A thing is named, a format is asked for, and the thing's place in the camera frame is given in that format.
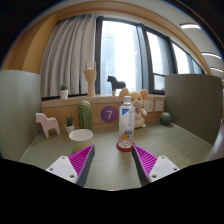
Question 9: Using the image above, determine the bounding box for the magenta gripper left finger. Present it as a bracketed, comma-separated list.
[47, 145, 95, 187]

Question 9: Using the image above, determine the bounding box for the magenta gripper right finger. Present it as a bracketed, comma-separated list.
[132, 145, 179, 186]

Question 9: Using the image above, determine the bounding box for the clear plastic water bottle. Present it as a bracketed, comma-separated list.
[118, 96, 135, 148]

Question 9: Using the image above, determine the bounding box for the red round coaster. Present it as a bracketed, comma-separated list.
[116, 143, 134, 152]

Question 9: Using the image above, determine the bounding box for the small potted succulent white pot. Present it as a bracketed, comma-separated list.
[65, 116, 75, 134]

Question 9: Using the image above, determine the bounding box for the pink wooden horse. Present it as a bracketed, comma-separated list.
[36, 113, 60, 138]

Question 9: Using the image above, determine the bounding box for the round green cactus ornament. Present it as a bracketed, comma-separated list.
[160, 112, 172, 125]

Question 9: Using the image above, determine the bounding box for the tall green cactus ornament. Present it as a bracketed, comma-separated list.
[78, 100, 92, 130]

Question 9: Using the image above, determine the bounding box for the purple round number sign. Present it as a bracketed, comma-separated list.
[101, 106, 118, 123]

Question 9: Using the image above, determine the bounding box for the beige plush mouse toy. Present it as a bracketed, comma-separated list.
[119, 88, 148, 129]

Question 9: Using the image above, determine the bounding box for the potted plant on sill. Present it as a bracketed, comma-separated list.
[59, 85, 68, 99]

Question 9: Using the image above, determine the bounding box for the green right desk partition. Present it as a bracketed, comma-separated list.
[165, 74, 223, 145]

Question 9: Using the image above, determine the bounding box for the green desk partition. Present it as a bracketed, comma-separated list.
[165, 74, 223, 145]
[0, 70, 41, 161]

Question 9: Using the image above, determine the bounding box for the black horse figurine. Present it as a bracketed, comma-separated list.
[107, 76, 126, 95]

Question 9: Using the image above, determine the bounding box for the green left desk partition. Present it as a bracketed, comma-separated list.
[0, 70, 41, 161]

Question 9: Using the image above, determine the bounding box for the wooden hand model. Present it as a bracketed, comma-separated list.
[83, 63, 97, 97]

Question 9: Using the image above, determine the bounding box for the grey curtain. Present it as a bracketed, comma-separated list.
[40, 14, 96, 98]

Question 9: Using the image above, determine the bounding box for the white wall socket left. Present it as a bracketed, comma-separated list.
[144, 101, 153, 112]

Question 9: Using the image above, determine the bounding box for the white wall socket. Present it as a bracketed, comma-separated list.
[144, 101, 153, 112]
[155, 101, 164, 112]

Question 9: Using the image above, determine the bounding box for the white wall socket right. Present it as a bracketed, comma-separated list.
[155, 101, 164, 112]

